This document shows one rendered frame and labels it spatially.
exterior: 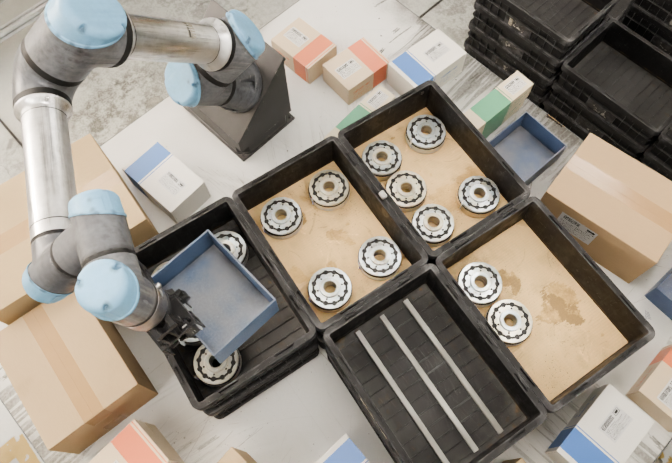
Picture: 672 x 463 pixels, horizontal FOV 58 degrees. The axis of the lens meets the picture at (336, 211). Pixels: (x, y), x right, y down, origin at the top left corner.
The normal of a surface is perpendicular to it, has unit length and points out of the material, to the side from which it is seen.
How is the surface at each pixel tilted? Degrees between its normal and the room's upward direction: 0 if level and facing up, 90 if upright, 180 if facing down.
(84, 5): 42
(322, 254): 0
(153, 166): 0
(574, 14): 0
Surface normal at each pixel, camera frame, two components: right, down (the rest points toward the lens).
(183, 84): -0.59, 0.22
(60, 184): 0.66, -0.51
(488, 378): -0.02, -0.41
